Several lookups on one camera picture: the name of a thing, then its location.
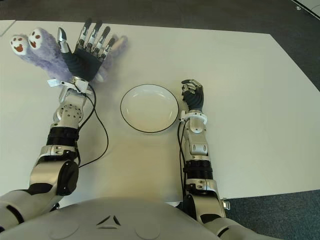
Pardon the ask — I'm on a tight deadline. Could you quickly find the white board edge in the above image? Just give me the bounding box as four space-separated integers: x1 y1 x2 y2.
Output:
291 0 320 18

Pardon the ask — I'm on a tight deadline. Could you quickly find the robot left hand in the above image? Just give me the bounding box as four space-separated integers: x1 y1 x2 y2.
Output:
56 17 118 82

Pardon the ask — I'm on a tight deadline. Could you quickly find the grey robot torso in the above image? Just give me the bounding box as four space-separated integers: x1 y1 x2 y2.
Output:
0 188 320 240

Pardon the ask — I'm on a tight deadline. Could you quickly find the white plate black rim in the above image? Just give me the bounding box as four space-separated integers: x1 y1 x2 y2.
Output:
119 84 180 133

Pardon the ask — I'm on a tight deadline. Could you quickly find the purple plush doll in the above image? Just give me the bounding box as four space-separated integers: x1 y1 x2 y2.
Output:
9 27 130 88

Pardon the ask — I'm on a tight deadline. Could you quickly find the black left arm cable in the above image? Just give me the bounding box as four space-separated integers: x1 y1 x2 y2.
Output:
77 84 110 168

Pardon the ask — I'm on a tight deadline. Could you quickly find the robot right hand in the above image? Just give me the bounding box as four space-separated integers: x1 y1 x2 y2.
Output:
180 78 205 112

